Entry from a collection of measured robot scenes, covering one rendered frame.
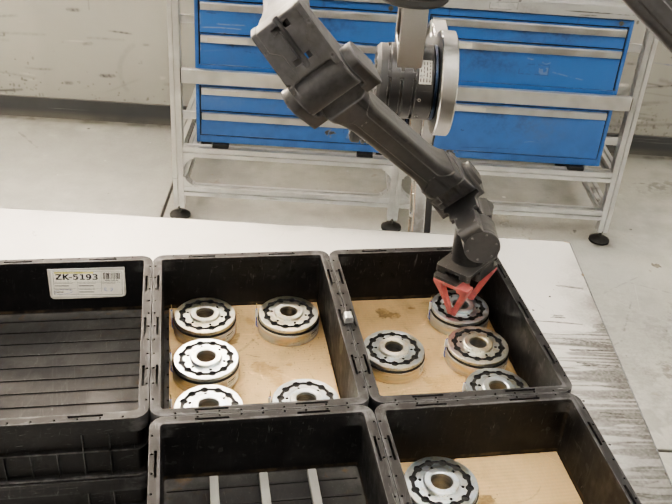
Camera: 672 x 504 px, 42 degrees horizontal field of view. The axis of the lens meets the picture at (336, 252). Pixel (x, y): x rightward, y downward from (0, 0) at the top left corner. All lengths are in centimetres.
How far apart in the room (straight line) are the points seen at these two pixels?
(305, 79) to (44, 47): 325
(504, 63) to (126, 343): 209
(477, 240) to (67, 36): 311
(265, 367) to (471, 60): 200
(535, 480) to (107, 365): 68
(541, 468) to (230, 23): 220
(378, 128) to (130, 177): 268
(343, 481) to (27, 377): 52
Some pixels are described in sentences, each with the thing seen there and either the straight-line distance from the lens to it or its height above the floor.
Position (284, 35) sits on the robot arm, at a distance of 110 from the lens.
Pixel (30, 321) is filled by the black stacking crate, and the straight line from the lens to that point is 157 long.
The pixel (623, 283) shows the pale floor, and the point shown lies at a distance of 341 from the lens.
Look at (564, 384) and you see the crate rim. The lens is 133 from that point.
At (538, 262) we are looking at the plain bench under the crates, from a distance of 204.
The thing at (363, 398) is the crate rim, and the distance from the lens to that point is 123.
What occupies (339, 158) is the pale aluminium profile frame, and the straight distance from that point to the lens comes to 332.
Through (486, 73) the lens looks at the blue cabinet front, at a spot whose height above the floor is 66.
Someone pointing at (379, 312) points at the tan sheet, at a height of 83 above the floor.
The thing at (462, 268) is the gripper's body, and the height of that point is 96.
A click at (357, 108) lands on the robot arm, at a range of 114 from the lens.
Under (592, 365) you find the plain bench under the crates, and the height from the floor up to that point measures 70.
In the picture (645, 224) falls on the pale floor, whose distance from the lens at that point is 386.
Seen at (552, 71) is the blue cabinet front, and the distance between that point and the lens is 329.
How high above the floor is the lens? 174
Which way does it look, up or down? 32 degrees down
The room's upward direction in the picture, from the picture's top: 4 degrees clockwise
